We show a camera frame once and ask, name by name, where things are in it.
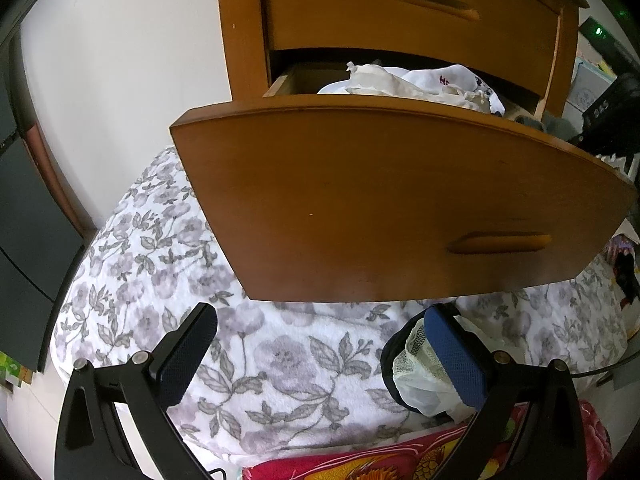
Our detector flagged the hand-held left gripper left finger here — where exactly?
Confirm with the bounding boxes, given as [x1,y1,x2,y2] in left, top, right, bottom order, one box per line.
[55,302,218,480]

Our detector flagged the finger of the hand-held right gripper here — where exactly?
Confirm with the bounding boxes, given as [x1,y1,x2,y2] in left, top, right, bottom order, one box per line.
[566,127,593,151]

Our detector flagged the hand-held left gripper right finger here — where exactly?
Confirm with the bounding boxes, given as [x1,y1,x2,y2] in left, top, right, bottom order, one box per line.
[424,302,587,480]

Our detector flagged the grey cloth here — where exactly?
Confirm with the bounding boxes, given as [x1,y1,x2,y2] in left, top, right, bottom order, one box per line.
[514,111,572,142]

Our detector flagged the white cat-print sock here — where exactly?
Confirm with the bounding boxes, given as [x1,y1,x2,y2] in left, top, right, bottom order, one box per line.
[400,64,507,114]

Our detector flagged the wooden drawer with handle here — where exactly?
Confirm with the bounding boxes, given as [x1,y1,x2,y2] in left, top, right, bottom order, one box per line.
[261,0,570,95]
[169,59,640,305]

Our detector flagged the cream lace garment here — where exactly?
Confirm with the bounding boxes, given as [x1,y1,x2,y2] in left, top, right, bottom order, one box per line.
[316,61,493,111]

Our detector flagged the grey floral blanket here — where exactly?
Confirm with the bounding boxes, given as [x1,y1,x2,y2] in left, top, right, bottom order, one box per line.
[49,145,632,462]

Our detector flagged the colourful toys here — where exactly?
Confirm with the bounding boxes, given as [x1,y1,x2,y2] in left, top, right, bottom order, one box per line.
[604,236,640,312]

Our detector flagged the red printed blanket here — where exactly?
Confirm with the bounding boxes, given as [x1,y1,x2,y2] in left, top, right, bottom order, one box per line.
[242,399,612,480]

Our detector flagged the green packets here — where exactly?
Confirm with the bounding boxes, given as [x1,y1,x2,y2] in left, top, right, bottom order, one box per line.
[0,351,34,392]

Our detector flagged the dark grey cabinet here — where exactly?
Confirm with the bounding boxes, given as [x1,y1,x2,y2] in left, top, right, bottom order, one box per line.
[0,35,87,375]

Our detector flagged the brown door frame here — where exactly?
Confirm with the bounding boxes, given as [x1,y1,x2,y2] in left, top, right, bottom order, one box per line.
[24,124,99,242]

